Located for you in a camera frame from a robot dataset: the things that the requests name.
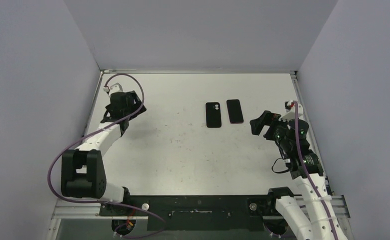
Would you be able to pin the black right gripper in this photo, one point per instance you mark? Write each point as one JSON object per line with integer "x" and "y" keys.
{"x": 268, "y": 124}

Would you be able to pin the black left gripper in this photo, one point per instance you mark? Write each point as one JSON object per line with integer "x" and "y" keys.
{"x": 135, "y": 99}

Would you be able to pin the purple phone black screen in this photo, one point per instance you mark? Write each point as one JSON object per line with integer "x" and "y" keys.
{"x": 235, "y": 111}

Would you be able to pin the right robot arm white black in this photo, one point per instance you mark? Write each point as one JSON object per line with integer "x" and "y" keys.
{"x": 316, "y": 219}

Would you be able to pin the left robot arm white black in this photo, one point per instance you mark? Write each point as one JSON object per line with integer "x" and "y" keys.
{"x": 82, "y": 169}

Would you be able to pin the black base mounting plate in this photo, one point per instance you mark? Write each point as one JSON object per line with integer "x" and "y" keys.
{"x": 222, "y": 212}

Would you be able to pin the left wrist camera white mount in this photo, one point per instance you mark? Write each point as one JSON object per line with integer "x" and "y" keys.
{"x": 115, "y": 88}

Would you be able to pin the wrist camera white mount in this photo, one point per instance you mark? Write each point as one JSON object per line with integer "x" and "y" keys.
{"x": 293, "y": 110}
{"x": 115, "y": 88}

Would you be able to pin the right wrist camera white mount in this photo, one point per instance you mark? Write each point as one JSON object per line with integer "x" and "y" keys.
{"x": 293, "y": 110}

